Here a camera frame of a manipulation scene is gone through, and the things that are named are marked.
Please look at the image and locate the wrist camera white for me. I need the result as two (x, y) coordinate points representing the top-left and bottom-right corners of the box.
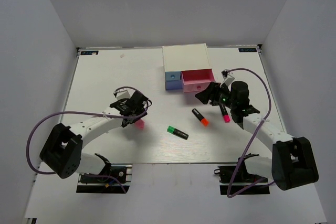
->
(221, 69), (235, 87)
(113, 89), (130, 100)

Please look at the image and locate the left table label sticker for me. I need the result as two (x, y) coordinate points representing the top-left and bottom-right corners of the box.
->
(80, 50), (99, 56)

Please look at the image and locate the green highlighter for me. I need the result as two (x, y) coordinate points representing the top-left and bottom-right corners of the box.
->
(167, 126), (189, 140)

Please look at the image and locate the pink highlighter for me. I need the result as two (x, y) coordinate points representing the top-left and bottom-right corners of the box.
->
(219, 104), (230, 123)

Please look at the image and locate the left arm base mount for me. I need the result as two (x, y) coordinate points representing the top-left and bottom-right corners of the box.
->
(76, 164), (133, 194)

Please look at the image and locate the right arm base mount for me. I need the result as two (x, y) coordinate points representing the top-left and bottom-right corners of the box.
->
(214, 164), (270, 195)

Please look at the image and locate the pink drawer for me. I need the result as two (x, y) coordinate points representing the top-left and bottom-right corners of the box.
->
(181, 69), (215, 93)

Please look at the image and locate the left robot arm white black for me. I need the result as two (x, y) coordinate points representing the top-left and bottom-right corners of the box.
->
(39, 89), (151, 182)

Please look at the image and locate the table label sticker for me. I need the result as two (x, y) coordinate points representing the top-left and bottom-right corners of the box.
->
(238, 48), (257, 52)
(80, 50), (99, 56)

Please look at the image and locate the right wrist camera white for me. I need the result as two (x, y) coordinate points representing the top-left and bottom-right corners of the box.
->
(221, 69), (235, 87)

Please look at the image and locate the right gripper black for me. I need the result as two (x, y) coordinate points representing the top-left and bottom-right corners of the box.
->
(196, 81), (237, 110)

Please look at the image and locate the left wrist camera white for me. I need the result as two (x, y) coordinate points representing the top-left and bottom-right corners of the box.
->
(113, 89), (130, 100)

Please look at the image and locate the light blue drawer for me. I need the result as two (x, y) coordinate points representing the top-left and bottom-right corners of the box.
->
(165, 71), (181, 81)

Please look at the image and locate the white drawer cabinet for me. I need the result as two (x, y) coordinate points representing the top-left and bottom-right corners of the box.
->
(162, 44), (212, 72)

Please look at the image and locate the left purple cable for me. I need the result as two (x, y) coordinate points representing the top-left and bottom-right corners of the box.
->
(26, 86), (153, 193)

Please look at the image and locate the pink capped pen tube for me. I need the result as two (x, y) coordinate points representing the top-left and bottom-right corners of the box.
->
(134, 119), (145, 130)

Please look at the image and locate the right table label sticker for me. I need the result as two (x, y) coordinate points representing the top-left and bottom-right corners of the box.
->
(238, 48), (257, 52)

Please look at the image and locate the orange highlighter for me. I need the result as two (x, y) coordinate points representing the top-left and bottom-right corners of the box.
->
(192, 108), (209, 127)

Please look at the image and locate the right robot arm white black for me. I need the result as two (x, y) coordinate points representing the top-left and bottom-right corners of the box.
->
(196, 81), (319, 190)

